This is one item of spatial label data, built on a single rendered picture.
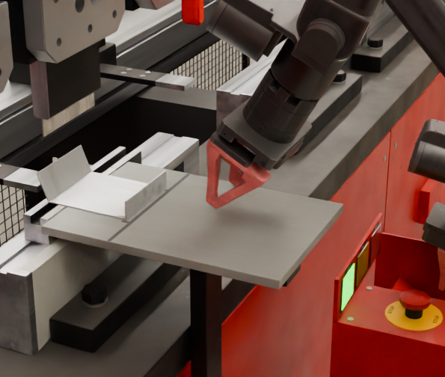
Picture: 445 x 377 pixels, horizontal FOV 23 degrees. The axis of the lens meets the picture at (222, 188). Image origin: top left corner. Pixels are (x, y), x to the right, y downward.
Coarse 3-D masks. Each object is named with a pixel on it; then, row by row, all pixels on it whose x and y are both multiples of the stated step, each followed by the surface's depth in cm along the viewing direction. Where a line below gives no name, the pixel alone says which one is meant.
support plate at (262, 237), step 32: (192, 192) 118; (224, 192) 118; (256, 192) 118; (64, 224) 111; (96, 224) 111; (160, 224) 111; (192, 224) 111; (224, 224) 111; (256, 224) 111; (288, 224) 111; (320, 224) 111; (160, 256) 106; (192, 256) 105; (224, 256) 105; (256, 256) 105; (288, 256) 105
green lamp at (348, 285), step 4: (352, 268) 138; (348, 272) 136; (352, 272) 138; (348, 276) 136; (352, 276) 138; (344, 280) 135; (348, 280) 136; (352, 280) 139; (344, 284) 135; (348, 284) 137; (352, 284) 139; (344, 288) 135; (348, 288) 137; (352, 288) 139; (344, 292) 136; (348, 292) 138; (352, 292) 140; (344, 296) 136; (348, 296) 138; (344, 300) 136; (348, 300) 138; (344, 304) 137
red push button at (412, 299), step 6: (402, 294) 136; (408, 294) 136; (414, 294) 136; (420, 294) 136; (426, 294) 136; (402, 300) 135; (408, 300) 135; (414, 300) 135; (420, 300) 135; (426, 300) 135; (402, 306) 135; (408, 306) 134; (414, 306) 134; (420, 306) 134; (426, 306) 134; (408, 312) 136; (414, 312) 135; (420, 312) 136; (414, 318) 136
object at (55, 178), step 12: (72, 156) 120; (84, 156) 122; (48, 168) 117; (60, 168) 118; (72, 168) 120; (84, 168) 122; (48, 180) 116; (60, 180) 118; (72, 180) 120; (48, 192) 116; (60, 192) 118
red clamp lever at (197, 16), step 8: (184, 0) 121; (192, 0) 120; (200, 0) 121; (184, 8) 121; (192, 8) 121; (200, 8) 121; (184, 16) 122; (192, 16) 121; (200, 16) 122; (192, 24) 122
